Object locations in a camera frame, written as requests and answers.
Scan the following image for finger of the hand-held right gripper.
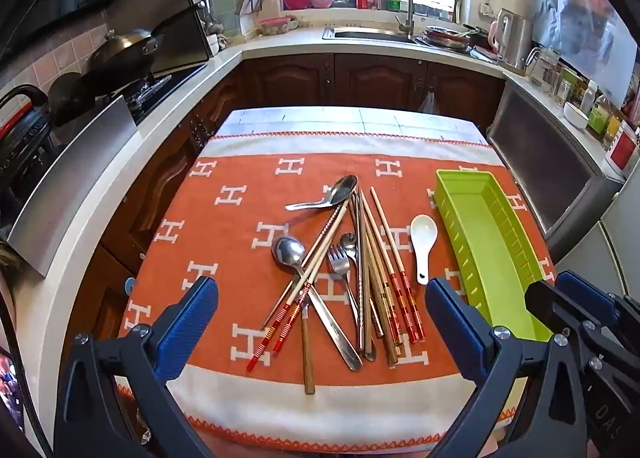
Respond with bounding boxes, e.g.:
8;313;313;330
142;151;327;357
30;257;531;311
525;279;601;354
557;271;640;339

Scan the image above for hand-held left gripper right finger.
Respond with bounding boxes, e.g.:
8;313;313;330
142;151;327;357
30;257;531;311
425;277;591;458

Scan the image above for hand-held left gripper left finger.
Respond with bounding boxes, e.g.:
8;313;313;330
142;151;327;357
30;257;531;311
52;275;221;458

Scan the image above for red striped chopstick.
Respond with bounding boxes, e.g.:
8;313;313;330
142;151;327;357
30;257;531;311
370;187;426;343
245;203;351;373
269;208;353;354
359;189;417;345

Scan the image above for brown wooden chopstick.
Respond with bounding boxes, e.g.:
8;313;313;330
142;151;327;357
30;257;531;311
350;193;400;366
361;218;405;354

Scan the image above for green plastic tray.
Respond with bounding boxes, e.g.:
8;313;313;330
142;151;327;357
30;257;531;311
432;168;556;341

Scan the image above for white ceramic spoon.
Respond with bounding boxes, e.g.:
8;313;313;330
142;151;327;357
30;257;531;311
410;214;439;285

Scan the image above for large metal spoon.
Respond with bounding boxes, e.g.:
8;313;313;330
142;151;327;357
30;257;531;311
270;235;363;372

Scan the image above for wooden handled spoon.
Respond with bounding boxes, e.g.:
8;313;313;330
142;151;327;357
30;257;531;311
299;288;317;396

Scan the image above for metal fork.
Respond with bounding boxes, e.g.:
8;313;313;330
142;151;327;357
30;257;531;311
327;245;363;334

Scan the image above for small metal spoon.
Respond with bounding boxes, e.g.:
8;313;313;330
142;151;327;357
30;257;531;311
339;232;377;362

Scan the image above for orange patterned blanket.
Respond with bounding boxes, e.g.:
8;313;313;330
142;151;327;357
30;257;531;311
117;131;558;444

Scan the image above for stainless steel appliance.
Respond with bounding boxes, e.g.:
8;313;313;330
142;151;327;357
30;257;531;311
487;78;626;249

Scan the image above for red label canister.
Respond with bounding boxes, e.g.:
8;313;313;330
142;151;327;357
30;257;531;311
602;125;640;171

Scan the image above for metal soup spoon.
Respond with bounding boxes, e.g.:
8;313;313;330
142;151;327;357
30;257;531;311
285;175;360;212

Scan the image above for green jar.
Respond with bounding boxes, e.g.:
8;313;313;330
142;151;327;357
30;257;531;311
587;98;612;135

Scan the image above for steel splash guard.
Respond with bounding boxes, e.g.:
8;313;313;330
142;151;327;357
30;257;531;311
7;95;139;279
147;0;215;78

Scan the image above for white bowl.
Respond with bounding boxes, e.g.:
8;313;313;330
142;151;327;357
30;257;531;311
563;101;590;130

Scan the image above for white plastic bag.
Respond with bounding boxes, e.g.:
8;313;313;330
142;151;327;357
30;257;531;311
417;88;441;114

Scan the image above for pale grid tablecloth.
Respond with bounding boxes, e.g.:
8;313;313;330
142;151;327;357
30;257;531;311
220;107;490;145

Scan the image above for gas stove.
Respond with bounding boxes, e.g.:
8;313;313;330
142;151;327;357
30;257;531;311
122;62;208;124

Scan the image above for glass pitcher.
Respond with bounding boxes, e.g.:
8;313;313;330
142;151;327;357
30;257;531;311
525;46;561;89

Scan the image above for black pot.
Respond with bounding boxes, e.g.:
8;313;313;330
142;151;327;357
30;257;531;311
50;71;101;126

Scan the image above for brown wooden base cabinets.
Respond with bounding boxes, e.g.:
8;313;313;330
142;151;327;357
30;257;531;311
60;52;507;354

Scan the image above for steel electric kettle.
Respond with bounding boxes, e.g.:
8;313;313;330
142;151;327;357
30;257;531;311
489;8;531;70

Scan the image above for dark wok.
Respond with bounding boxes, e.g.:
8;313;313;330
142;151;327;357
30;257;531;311
87;28;166;84

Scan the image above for stack of steel dishes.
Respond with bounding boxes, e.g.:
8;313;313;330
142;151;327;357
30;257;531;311
417;24;476;53

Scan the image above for white kitchen countertop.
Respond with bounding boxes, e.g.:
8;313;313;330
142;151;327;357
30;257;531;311
0;26;626;439

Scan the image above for steel sink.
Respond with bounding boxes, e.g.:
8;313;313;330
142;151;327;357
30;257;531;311
322;26;426;45

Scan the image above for pink dish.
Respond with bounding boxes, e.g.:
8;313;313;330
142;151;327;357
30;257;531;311
259;16;300;36

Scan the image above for chrome faucet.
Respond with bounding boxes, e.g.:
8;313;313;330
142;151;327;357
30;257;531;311
390;0;417;35

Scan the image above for black cable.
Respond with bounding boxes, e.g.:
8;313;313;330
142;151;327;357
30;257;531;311
0;308;53;458

